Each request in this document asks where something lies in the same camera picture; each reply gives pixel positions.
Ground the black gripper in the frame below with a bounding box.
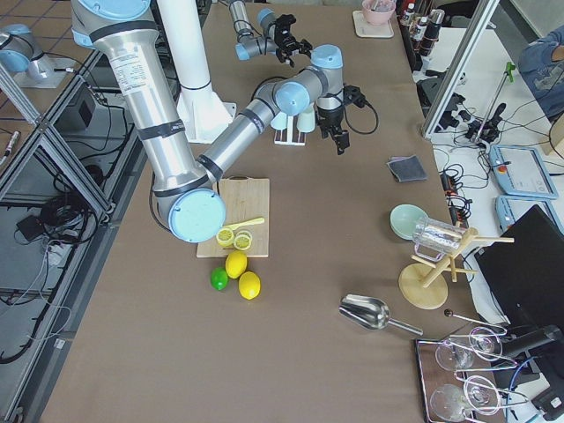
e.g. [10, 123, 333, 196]
[316, 106, 350, 155]
[273, 14, 313, 67]

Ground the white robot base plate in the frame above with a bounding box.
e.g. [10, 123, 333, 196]
[158, 0, 236, 144]

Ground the green lime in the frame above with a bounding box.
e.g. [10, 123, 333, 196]
[211, 267, 229, 291]

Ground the green plastic cup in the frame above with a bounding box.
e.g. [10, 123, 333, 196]
[296, 106, 316, 133]

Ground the green bowl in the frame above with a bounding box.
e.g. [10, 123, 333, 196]
[390, 204, 428, 241]

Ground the lemon slice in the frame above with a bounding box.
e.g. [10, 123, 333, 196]
[216, 227, 235, 248]
[233, 232, 253, 251]

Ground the wine glass rack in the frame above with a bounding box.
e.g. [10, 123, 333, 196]
[414, 326, 529, 422]

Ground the grey folded cloth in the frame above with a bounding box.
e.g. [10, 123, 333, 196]
[387, 155, 427, 182]

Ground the black monitor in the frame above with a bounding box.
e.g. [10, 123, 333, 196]
[474, 205, 563, 328]

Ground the person in blue hoodie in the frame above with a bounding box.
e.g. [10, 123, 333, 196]
[518, 26, 563, 122]

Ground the pink bowl with ice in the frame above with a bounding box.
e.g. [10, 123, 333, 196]
[361, 0, 396, 26]

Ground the white wire cup rack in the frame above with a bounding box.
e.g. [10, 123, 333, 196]
[273, 115, 306, 146]

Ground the wooden cutting board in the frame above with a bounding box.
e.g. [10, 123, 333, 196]
[219, 178, 270, 257]

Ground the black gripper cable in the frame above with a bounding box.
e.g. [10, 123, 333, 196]
[341, 85, 379, 136]

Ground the wooden mug tree stand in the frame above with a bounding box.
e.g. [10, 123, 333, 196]
[398, 227, 515, 309]

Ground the blue tablet pendant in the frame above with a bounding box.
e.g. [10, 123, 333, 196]
[489, 145, 559, 199]
[494, 195, 563, 232]

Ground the black thermos bottle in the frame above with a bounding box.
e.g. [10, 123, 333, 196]
[424, 9, 445, 41]

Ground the cream tray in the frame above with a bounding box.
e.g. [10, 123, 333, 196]
[352, 11, 394, 39]

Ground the yellow plastic knife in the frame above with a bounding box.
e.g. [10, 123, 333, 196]
[222, 217, 265, 231]

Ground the metal scoop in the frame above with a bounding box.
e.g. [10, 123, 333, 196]
[338, 293, 423, 336]

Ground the yellow lemon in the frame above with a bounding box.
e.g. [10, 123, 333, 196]
[225, 250, 248, 279]
[239, 271, 262, 301]

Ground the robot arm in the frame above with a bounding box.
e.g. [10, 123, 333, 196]
[227, 1, 313, 67]
[71, 1, 348, 243]

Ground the blue plastic cup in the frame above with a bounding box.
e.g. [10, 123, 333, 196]
[270, 112, 287, 130]

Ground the clear glass pitcher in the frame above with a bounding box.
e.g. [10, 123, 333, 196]
[412, 217, 466, 262]

